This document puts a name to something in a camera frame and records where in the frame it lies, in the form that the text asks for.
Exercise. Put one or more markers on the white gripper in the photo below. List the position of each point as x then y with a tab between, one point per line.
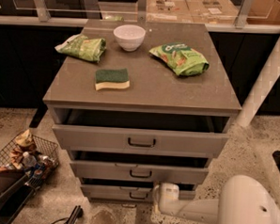
169	202

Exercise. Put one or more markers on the grey bottom drawer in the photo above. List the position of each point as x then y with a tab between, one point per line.
117	191

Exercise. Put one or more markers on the grey drawer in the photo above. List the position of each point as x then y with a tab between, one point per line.
117	191
140	133
139	167

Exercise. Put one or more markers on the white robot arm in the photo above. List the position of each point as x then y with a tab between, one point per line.
243	200

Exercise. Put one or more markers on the grey middle drawer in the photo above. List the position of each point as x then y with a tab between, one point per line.
139	167

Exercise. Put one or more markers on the grey drawer cabinet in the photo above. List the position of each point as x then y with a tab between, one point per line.
154	88

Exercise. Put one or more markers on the grey top drawer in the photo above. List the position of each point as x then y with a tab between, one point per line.
140	133

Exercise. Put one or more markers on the black stand foot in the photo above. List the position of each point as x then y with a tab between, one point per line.
76	213

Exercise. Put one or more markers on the green yellow sponge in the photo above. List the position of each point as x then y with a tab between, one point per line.
116	79

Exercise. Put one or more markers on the green chip bag right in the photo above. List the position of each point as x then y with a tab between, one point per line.
181	59

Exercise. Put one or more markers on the plastic water bottle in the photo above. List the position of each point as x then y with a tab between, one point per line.
29	161

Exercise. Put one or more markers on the crumpled snack bags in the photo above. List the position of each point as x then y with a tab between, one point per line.
23	142

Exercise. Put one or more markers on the dark bin lower left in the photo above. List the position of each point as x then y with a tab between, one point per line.
14	194

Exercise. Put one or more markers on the white ceramic bowl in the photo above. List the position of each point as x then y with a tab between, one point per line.
129	36

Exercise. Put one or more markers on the green snack bag left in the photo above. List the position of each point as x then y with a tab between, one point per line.
83	47

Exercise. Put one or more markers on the cardboard box centre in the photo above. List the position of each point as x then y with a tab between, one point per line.
172	11

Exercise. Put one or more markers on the cardboard box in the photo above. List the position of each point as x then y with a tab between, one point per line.
212	11
172	11

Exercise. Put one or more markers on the cardboard box right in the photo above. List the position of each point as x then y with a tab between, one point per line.
212	11

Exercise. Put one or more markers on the wire basket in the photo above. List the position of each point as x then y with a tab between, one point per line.
33	155

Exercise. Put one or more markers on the white diagonal post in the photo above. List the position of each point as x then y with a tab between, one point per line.
261	88

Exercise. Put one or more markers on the metal railing frame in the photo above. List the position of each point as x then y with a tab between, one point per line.
262	16

